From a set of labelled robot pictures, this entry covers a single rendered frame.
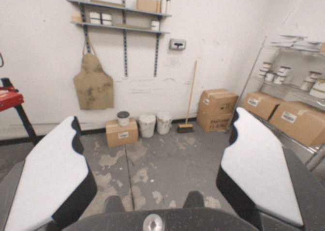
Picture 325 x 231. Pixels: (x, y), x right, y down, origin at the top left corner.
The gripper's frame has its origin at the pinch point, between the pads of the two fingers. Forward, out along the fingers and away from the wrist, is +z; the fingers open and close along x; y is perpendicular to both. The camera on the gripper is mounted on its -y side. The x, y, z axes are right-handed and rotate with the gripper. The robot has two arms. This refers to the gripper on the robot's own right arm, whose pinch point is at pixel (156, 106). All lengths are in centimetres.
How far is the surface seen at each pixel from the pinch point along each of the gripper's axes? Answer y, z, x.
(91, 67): 33, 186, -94
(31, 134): 95, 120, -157
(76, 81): 49, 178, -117
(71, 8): -34, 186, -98
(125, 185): 162, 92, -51
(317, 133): 103, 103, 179
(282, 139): 162, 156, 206
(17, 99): 43, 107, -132
